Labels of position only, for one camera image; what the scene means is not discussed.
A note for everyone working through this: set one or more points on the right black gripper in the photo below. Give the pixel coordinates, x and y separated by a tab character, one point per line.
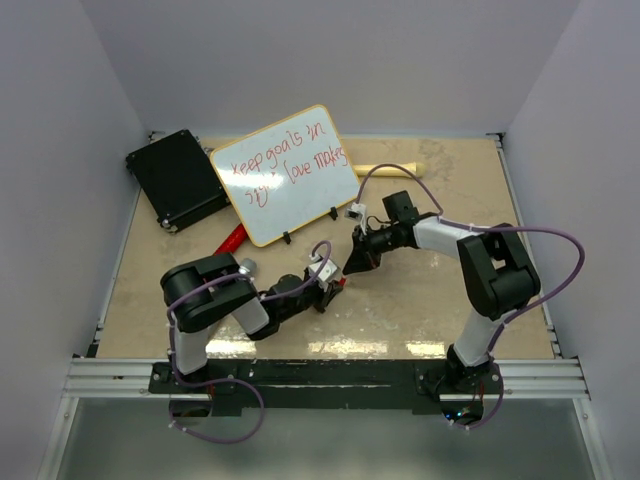
363	257

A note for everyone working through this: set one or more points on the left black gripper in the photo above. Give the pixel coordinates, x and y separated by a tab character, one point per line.
325	295

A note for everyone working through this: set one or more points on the yellow framed whiteboard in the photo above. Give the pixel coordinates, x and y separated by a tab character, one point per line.
286	175

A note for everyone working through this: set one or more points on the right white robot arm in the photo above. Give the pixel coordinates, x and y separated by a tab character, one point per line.
498	274

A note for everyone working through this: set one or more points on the silver toy microphone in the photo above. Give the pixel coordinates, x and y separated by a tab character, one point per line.
247	267

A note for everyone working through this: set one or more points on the red glitter toy microphone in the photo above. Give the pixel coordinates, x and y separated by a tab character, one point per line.
233	241

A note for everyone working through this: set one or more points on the cream toy microphone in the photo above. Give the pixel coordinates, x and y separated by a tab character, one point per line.
407	170

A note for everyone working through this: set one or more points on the black carrying case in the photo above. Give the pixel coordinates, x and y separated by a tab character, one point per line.
176	175

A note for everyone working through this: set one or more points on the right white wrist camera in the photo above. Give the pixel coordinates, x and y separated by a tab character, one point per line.
357	212

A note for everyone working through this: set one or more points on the wire whiteboard stand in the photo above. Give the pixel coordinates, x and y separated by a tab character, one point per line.
332	213

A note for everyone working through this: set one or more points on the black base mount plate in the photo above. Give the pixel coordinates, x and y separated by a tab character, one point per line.
417	386

